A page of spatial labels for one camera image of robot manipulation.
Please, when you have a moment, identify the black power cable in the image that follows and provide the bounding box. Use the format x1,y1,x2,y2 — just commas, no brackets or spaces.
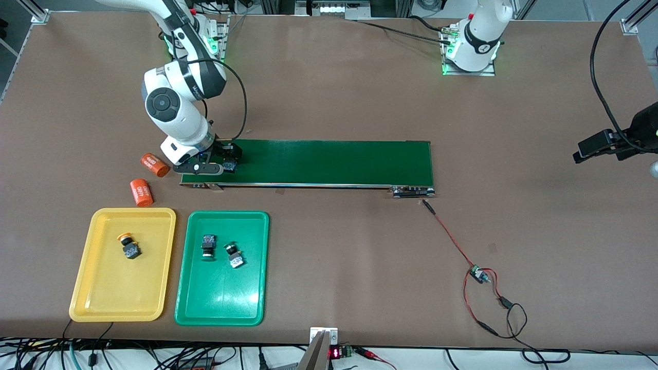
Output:
356,14,456,45

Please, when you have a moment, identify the green conveyor belt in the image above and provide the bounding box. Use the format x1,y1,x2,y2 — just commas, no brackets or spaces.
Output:
179,137,436,199

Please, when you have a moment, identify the small metal clamp bracket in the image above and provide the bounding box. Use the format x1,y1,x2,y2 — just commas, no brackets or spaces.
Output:
309,327,339,344

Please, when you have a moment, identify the yellow plastic tray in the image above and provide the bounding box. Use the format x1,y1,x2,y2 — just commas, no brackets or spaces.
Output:
69,208,177,323

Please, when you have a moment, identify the red black twisted wire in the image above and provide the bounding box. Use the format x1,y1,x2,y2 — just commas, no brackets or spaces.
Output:
422,198,478,272

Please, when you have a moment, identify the grey camera mount bar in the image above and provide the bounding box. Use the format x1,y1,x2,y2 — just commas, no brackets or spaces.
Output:
297,330,333,370

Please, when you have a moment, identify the green plastic tray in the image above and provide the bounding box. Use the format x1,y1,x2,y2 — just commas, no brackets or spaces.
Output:
174,210,270,327

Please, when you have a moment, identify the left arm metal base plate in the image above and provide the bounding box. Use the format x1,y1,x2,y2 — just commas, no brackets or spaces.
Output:
440,26,497,77

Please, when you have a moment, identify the orange cylinder white print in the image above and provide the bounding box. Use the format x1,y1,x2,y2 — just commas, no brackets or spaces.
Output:
128,178,154,208
140,153,171,179

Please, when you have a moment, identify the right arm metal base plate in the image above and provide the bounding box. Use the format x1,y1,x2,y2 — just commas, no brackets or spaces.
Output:
170,14,230,72

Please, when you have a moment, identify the thin black wire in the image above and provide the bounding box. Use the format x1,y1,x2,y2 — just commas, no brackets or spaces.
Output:
496,295,571,364

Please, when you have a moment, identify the red clip lead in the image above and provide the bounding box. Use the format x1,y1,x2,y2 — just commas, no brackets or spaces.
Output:
355,347,397,370

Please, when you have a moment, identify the tangled black cable bundle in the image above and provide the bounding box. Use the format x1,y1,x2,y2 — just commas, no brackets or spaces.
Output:
0,337,67,370

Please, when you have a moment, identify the aluminium frame profile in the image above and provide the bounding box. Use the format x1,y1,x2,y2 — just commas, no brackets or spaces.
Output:
20,0,50,24
620,0,658,34

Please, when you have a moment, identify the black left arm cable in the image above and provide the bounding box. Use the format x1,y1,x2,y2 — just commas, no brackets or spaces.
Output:
590,0,658,154

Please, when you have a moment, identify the green mushroom push button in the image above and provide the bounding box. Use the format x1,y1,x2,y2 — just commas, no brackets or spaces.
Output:
200,234,218,262
224,243,246,269

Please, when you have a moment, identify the thin red wire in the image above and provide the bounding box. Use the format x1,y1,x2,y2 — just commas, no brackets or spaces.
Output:
463,267,502,337

